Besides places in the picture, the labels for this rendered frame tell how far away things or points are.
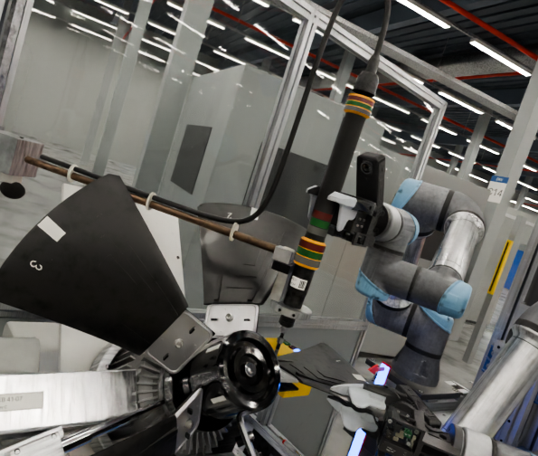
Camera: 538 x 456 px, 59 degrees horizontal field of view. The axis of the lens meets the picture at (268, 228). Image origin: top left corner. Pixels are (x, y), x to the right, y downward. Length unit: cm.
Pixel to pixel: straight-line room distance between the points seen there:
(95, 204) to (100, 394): 28
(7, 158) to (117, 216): 37
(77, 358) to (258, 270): 34
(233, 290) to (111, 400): 26
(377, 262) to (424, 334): 61
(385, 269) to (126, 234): 53
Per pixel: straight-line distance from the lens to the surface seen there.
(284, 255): 78
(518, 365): 100
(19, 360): 79
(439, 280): 99
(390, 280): 99
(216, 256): 88
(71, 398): 77
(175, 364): 76
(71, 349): 90
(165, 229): 108
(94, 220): 69
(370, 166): 85
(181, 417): 70
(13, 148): 101
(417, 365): 158
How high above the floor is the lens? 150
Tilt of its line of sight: 6 degrees down
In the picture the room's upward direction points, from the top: 18 degrees clockwise
